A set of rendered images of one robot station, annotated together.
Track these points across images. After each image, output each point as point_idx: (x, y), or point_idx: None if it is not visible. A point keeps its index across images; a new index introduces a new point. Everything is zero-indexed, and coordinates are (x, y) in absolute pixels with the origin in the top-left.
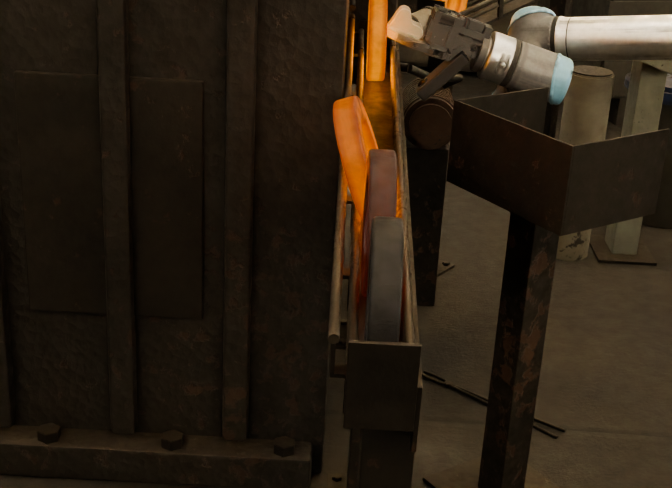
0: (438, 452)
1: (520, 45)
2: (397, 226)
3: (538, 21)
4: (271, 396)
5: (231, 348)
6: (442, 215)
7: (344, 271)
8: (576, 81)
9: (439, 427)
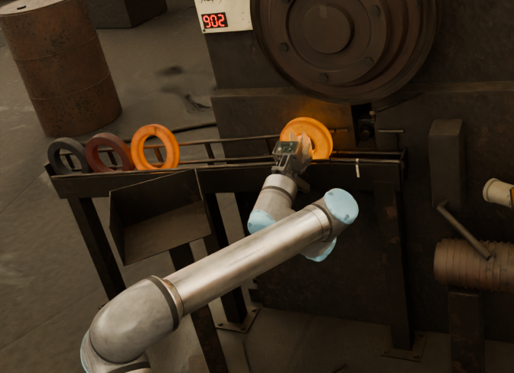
0: (262, 355)
1: (264, 189)
2: (58, 140)
3: (319, 199)
4: None
5: None
6: (450, 337)
7: (113, 165)
8: None
9: (285, 360)
